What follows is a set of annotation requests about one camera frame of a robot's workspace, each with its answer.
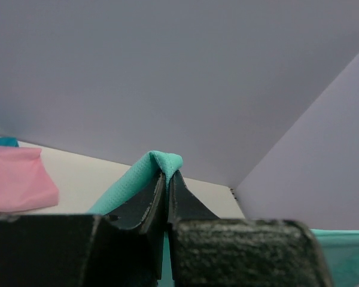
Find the teal folded t shirt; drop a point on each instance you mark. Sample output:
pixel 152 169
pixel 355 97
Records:
pixel 8 141

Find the mint green t shirt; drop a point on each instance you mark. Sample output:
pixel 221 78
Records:
pixel 340 247

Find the pink folded t shirt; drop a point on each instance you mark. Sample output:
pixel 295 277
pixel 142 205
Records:
pixel 24 181

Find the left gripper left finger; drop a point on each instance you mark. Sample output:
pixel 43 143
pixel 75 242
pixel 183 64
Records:
pixel 121 248

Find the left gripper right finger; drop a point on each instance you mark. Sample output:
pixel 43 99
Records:
pixel 210 251

